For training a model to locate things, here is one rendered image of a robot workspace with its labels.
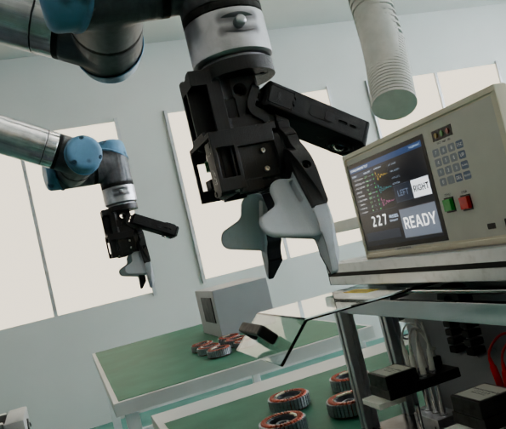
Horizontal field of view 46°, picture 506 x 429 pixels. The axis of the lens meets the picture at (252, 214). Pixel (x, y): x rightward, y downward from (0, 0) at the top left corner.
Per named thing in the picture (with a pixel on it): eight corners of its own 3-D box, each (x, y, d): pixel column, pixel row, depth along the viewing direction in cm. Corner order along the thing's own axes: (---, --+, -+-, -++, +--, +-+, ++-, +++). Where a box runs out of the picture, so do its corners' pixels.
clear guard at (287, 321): (281, 367, 88) (271, 328, 88) (236, 351, 111) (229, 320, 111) (459, 311, 98) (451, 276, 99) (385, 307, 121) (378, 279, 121)
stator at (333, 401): (382, 409, 138) (378, 394, 138) (338, 423, 136) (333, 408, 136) (364, 400, 149) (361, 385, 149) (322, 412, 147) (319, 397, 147)
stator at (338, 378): (377, 386, 158) (373, 373, 158) (336, 397, 157) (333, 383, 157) (366, 378, 169) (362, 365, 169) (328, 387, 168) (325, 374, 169)
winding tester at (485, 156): (533, 240, 74) (492, 83, 75) (366, 259, 116) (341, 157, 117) (740, 183, 87) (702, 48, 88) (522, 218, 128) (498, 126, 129)
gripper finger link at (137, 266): (130, 293, 130) (120, 260, 135) (156, 286, 132) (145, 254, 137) (130, 284, 127) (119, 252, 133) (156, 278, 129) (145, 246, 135)
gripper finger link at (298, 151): (302, 231, 50) (263, 163, 55) (320, 227, 51) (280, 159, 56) (314, 194, 47) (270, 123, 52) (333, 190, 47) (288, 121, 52)
